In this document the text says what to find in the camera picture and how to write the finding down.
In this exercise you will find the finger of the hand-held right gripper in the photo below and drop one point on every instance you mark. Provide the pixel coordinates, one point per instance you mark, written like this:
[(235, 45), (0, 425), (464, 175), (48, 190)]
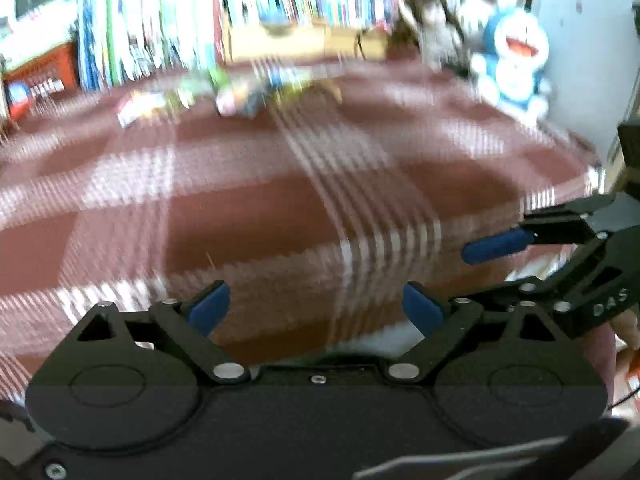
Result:
[(575, 280), (492, 249)]

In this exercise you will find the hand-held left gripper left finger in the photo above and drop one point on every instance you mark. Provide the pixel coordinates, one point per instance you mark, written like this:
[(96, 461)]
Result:
[(210, 307)]

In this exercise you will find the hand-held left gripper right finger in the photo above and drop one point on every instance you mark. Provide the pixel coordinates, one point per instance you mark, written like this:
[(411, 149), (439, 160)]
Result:
[(422, 307)]

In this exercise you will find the white blue wipe packet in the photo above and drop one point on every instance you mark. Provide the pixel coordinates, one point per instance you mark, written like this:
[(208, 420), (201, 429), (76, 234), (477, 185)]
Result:
[(287, 80)]

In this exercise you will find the person's right hand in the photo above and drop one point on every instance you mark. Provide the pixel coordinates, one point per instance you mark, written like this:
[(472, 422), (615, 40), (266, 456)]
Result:
[(627, 327)]

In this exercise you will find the red white checked tablecloth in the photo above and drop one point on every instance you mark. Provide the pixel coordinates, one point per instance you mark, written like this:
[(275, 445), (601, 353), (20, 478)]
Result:
[(250, 200)]

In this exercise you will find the blue white cat plush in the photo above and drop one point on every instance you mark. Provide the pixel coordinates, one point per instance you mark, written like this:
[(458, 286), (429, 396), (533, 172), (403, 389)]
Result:
[(517, 50)]

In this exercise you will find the colourful foil snack wrapper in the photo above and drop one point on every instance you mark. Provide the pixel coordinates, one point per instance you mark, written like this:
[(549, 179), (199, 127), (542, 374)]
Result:
[(142, 107)]

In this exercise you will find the green plastic wrapper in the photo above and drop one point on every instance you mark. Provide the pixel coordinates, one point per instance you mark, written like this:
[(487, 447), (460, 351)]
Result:
[(200, 90)]

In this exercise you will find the grey plush toy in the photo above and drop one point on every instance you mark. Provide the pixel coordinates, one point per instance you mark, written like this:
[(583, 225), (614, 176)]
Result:
[(435, 25)]

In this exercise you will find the gold foil wrapper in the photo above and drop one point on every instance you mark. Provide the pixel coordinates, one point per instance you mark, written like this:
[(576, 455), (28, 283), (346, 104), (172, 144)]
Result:
[(325, 87)]

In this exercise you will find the wooden drawer organizer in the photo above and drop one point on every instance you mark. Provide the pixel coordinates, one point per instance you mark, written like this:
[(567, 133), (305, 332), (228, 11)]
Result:
[(300, 40)]

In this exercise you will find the small red plastic basket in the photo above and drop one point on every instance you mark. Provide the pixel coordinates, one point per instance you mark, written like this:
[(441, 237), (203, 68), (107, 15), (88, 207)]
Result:
[(42, 80)]

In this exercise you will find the row of tall children's books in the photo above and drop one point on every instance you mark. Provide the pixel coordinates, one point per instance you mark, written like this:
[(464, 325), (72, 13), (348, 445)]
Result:
[(150, 25)]

